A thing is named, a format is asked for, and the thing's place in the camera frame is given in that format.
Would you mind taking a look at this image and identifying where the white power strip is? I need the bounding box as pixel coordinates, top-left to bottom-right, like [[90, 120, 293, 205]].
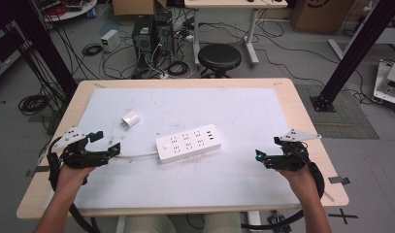
[[154, 123, 223, 165]]

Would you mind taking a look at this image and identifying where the black computer tower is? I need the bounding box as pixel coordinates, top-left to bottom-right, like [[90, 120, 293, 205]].
[[131, 15, 156, 67], [153, 10, 176, 56]]

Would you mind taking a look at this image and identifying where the white-legged desk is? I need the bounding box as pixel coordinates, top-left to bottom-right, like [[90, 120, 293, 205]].
[[183, 0, 289, 68]]

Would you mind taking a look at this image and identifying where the black tape cross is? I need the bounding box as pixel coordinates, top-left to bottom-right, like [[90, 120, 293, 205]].
[[327, 208, 360, 225]]

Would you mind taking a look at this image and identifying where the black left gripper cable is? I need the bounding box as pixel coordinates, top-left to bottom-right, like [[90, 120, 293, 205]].
[[46, 135, 101, 233]]

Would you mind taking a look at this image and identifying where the white device on floor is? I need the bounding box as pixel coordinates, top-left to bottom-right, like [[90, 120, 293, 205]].
[[373, 58, 395, 108]]

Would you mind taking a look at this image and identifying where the black round stool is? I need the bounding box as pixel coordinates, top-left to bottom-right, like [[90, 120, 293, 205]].
[[197, 43, 243, 80]]

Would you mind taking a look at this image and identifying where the black metal stand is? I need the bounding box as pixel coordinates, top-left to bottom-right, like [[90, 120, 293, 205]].
[[309, 0, 395, 114], [5, 0, 79, 100]]

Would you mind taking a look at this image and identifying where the grey tape strip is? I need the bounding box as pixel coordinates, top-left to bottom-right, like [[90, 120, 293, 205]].
[[327, 176, 351, 185]]

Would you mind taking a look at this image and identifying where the white table mat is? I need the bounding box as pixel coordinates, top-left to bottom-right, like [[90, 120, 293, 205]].
[[72, 86, 302, 212]]

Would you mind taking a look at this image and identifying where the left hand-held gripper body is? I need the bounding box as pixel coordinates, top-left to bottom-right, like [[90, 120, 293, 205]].
[[51, 126, 113, 170]]

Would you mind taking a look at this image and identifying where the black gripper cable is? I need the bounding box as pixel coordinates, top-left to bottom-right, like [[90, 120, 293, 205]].
[[46, 135, 101, 233], [240, 149, 326, 231]]

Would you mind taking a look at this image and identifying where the grey floor mat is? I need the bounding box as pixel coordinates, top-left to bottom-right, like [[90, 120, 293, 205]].
[[294, 83, 380, 141]]

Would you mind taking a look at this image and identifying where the coiled black cable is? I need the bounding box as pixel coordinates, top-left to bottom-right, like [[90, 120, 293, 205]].
[[166, 60, 190, 78], [17, 94, 51, 117], [81, 43, 104, 57]]

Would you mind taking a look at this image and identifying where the white power strip cable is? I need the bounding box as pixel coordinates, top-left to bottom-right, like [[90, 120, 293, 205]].
[[115, 150, 159, 160]]

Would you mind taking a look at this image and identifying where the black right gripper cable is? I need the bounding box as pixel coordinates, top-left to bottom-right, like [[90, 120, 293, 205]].
[[240, 149, 326, 231]]

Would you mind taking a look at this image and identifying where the round white table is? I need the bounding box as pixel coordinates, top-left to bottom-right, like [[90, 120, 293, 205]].
[[32, 0, 98, 23]]

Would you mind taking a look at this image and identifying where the white charger plug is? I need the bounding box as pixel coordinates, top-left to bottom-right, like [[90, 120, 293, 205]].
[[120, 110, 141, 130]]

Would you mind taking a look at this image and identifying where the large cardboard box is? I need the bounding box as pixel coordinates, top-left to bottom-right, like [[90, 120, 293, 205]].
[[289, 0, 355, 36]]

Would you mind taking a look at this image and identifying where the person's right hand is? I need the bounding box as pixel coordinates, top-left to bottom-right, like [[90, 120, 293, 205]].
[[277, 164, 319, 197]]

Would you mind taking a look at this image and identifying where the white power supply box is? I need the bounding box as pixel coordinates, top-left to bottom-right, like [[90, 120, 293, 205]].
[[100, 29, 122, 53]]

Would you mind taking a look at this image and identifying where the person's left hand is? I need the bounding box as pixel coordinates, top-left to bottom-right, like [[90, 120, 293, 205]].
[[54, 163, 96, 197]]

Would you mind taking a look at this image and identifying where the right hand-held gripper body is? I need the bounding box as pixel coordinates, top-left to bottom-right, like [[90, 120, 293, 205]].
[[264, 128, 322, 172]]

